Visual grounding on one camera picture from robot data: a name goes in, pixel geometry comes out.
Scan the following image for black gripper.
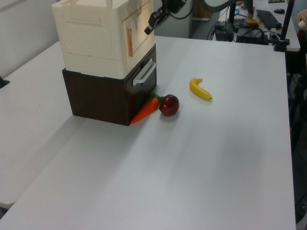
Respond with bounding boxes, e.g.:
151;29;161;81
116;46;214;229
143;0;190;35

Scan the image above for cream cabinet door copper handle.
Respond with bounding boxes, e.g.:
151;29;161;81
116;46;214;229
122;0;155;66

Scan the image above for cream plastic cabinet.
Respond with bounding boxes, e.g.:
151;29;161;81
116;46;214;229
51;0;155;80

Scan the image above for bystander hand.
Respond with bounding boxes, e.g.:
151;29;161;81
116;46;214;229
296;10;307;32

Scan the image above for tan wooden panel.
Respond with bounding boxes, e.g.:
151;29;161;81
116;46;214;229
192;0;213;21

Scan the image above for black electronic device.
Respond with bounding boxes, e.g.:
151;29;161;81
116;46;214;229
213;21;236;42

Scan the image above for thin black pole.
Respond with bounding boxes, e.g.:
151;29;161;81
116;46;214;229
228;0;237;23

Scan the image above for yellow toy banana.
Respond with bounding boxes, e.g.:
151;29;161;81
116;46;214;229
189;78;213;102

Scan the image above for dark red toy apple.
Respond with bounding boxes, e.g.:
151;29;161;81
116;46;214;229
158;93;180;117

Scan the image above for orange toy carrot green leaves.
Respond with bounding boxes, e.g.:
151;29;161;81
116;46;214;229
130;92;166;125

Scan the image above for flat black box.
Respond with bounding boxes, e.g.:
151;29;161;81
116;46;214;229
236;28;269;46

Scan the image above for dark brown drawer box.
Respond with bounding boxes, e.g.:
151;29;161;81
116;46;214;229
61;44;158;127

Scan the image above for black computer keyboard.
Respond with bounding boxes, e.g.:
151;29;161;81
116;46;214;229
256;9;280;31

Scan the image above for black pole with clamp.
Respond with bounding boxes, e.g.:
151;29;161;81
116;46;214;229
273;0;295;52

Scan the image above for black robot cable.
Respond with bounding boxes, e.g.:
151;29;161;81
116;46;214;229
167;0;194;20

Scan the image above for white drawer handle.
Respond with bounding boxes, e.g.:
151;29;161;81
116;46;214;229
132;58;157;87

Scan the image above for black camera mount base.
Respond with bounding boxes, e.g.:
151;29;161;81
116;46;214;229
0;75;11;90

